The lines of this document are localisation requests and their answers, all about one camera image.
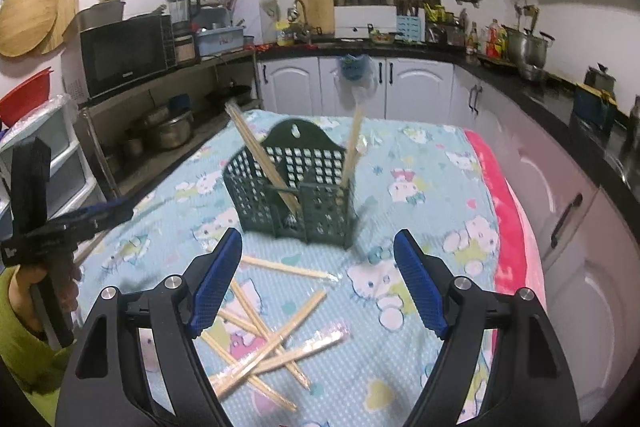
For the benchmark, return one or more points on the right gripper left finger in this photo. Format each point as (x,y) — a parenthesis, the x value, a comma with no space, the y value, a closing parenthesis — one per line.
(105,381)

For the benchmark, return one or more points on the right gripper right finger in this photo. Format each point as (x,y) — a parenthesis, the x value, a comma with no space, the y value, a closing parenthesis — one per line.
(529,381)

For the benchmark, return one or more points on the green sleeve forearm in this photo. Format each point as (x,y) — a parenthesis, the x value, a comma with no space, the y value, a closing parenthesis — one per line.
(37,369)

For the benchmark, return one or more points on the white plastic drawer unit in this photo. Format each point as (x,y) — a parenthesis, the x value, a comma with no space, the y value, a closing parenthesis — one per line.
(70,183)

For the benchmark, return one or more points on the pink blanket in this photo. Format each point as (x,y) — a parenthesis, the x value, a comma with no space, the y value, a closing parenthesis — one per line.
(519,263)

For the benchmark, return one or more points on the metal shelf rack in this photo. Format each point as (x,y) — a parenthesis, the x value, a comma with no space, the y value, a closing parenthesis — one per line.
(137,134)

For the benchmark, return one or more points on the red plastic basin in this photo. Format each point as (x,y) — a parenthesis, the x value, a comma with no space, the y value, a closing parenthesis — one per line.
(29,95)

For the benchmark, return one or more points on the steel pot on shelf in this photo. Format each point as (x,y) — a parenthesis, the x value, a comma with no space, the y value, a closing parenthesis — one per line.
(172,133)

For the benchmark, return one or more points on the Hello Kitty blue tablecloth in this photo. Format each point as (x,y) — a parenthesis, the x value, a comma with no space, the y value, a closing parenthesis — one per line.
(423,178)

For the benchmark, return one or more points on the black microwave oven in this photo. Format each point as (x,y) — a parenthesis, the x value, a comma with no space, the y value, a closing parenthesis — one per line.
(119,53)

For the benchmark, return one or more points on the round bamboo tray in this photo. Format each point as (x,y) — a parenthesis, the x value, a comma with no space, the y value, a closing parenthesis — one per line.
(34,26)

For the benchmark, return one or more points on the blue plastic storage box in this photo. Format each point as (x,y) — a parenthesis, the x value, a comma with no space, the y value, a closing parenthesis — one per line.
(216,41)

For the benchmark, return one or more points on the blender with black lid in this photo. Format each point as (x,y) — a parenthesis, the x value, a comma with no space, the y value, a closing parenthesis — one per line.
(181,13)

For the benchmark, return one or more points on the green plastic utensil basket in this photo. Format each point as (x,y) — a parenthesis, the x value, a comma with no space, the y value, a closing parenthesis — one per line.
(313,203)

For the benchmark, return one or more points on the blue pot with lid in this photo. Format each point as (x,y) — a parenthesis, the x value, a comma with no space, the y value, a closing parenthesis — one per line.
(595,100)

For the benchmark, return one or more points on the steel stock pot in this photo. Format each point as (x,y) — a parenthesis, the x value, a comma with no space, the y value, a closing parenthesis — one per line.
(525,48)

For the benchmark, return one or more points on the blue hanging bag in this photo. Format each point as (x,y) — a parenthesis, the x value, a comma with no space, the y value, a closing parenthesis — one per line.
(354,67)

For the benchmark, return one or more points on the wooden cutting board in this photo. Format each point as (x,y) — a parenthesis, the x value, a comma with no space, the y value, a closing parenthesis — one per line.
(320,15)

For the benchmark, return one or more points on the white appliance box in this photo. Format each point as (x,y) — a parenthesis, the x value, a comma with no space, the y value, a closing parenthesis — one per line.
(353,22)

